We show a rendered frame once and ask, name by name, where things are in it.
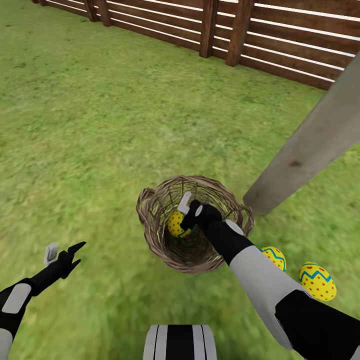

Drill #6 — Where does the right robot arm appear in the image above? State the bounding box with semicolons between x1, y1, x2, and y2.
177;191;360;360

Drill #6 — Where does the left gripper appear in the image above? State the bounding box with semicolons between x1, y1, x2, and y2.
42;241;87;285

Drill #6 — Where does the wicker basket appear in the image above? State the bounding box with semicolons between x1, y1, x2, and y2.
135;174;255;275

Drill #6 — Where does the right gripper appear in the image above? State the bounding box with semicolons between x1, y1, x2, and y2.
180;200;201;231

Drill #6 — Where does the easter egg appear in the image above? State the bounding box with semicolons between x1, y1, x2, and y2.
167;210;193;238
259;246;286;273
299;262;337;301

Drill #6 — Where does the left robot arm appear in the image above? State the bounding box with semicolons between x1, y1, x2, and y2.
0;241;87;360

